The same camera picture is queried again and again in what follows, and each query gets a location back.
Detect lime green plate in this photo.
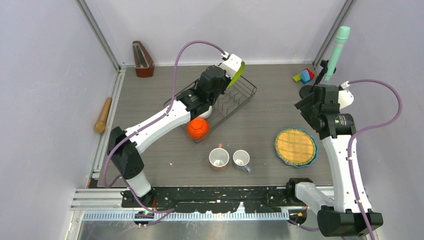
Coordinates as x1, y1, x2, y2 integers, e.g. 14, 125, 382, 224
227, 61, 246, 88

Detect black wire dish rack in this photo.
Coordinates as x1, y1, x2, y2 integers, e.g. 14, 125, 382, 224
163, 74, 258, 144

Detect orange bowl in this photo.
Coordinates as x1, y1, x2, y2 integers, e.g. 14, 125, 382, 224
186, 117, 210, 140

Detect white bowl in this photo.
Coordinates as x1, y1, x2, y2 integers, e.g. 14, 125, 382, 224
198, 105, 213, 120

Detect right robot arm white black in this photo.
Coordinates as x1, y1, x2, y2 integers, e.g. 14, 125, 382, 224
285, 85, 384, 237

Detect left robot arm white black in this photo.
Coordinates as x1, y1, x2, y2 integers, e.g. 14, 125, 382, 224
106, 65, 232, 207

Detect colourful toy blocks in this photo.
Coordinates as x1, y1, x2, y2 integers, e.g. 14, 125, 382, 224
292, 68, 316, 84

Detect blue polka dot plate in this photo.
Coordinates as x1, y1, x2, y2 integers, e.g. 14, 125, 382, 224
273, 127, 320, 169

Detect brown wooden metronome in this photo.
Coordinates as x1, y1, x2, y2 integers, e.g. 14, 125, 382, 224
132, 40, 155, 78

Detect mint green microphone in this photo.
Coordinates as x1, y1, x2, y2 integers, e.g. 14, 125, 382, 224
324, 26, 351, 82

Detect wooden rolling pin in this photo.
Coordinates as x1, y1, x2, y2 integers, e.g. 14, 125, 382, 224
94, 97, 113, 134

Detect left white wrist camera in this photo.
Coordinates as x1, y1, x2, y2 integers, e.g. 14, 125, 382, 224
218, 51, 243, 79

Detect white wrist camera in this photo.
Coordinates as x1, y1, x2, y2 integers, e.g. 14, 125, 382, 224
338, 81, 354, 110
218, 51, 243, 79

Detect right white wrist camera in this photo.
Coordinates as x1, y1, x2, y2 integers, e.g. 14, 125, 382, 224
338, 81, 354, 110

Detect white mug red handle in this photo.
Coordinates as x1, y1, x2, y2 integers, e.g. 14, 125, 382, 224
208, 143, 230, 171

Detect white mug grey handle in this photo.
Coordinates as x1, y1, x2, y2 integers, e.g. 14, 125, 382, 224
232, 149, 252, 174

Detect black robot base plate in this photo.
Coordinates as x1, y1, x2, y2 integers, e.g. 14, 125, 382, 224
120, 186, 309, 214

